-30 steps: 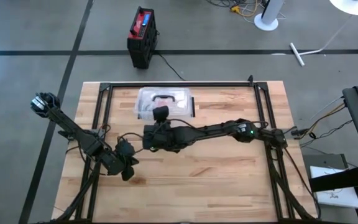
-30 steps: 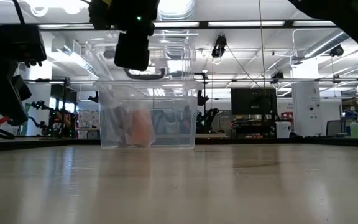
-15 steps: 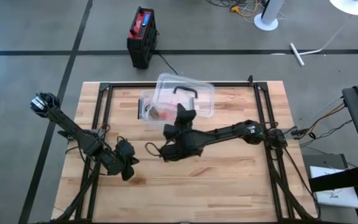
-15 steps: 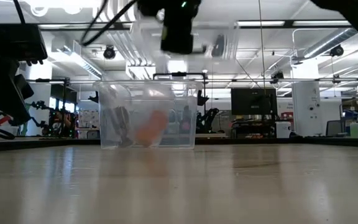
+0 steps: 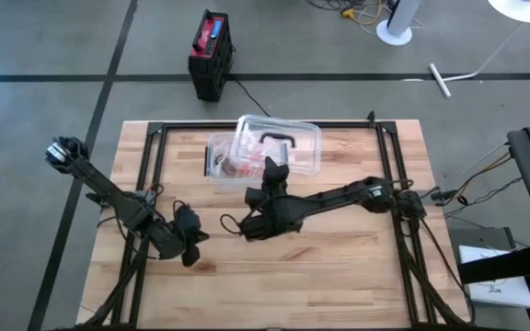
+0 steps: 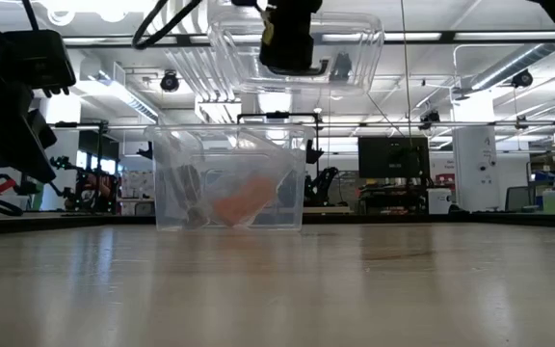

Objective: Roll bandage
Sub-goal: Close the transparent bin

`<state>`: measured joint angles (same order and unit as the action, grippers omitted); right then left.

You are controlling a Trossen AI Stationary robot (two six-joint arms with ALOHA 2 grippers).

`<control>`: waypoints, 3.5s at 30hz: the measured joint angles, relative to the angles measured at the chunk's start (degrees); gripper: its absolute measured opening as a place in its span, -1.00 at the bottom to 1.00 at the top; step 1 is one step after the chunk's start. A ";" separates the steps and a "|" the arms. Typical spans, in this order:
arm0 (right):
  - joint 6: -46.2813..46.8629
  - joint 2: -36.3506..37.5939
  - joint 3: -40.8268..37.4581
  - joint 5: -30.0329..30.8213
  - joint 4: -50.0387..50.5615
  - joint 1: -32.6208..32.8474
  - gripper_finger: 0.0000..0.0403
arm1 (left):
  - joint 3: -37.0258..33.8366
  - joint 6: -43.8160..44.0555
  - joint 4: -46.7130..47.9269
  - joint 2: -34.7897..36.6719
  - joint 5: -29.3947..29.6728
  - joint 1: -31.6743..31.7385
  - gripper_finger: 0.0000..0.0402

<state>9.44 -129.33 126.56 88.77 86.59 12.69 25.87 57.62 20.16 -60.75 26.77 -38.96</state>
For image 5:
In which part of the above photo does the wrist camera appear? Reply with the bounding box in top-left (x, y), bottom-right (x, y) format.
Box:
top-left (238, 211), bottom-right (303, 243)
top-left (147, 220), bottom-right (188, 261)

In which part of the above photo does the grey flat box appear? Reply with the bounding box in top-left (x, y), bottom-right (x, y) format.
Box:
top-left (446, 225), bottom-right (518, 268)

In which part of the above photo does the black table frame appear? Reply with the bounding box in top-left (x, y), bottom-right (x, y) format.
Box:
top-left (74, 119), bottom-right (476, 331)

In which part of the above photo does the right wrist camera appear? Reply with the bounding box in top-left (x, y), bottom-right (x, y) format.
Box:
top-left (238, 211), bottom-right (303, 243)

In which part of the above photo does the black power cable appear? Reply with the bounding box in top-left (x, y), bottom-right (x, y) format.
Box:
top-left (231, 75), bottom-right (273, 119)

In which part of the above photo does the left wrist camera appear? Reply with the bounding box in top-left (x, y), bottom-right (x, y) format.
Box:
top-left (147, 220), bottom-right (188, 261)

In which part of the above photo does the black flat bar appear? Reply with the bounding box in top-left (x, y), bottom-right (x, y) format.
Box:
top-left (456, 242), bottom-right (530, 286)

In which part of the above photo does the white floor stand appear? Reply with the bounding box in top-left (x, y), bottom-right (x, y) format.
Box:
top-left (427, 20), bottom-right (526, 100)

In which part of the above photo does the red black battery box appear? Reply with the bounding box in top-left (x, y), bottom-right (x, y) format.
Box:
top-left (187, 9), bottom-right (236, 104)

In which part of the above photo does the clear plastic lid black handle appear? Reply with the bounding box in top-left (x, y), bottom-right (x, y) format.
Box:
top-left (230, 114), bottom-right (324, 177)

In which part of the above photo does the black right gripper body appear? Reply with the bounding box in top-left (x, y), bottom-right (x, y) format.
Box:
top-left (245, 177), bottom-right (294, 215)

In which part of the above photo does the orange elastic bandage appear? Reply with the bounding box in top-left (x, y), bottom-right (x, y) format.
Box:
top-left (236, 158), bottom-right (266, 177)

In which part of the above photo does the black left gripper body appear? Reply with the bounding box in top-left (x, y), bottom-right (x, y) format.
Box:
top-left (172, 204), bottom-right (203, 268)

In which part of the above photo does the yellow floor cable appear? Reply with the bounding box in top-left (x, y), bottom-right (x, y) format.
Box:
top-left (338, 0), bottom-right (398, 29)

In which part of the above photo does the white box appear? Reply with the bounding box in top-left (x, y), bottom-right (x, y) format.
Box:
top-left (457, 244), bottom-right (530, 309)

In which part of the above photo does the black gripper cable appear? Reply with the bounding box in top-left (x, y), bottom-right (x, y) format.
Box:
top-left (220, 211), bottom-right (248, 236)
top-left (152, 183), bottom-right (190, 231)

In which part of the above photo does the clear plastic container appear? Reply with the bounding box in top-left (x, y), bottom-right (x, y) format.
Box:
top-left (205, 131), bottom-right (296, 192)

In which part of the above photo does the white pole with round base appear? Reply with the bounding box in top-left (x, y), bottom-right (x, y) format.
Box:
top-left (374, 0), bottom-right (425, 48)

